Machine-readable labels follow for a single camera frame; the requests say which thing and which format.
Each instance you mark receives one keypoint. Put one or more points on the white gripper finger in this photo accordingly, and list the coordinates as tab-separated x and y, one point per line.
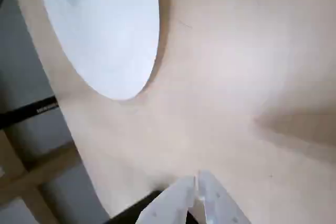
170	203
218	205

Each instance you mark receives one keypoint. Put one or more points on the black tripod leg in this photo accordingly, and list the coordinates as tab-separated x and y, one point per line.
26	112

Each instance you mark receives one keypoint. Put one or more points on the white paper plate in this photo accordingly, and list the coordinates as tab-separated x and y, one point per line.
105	37

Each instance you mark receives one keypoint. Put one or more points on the wooden slat frame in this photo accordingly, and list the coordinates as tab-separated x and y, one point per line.
29	175

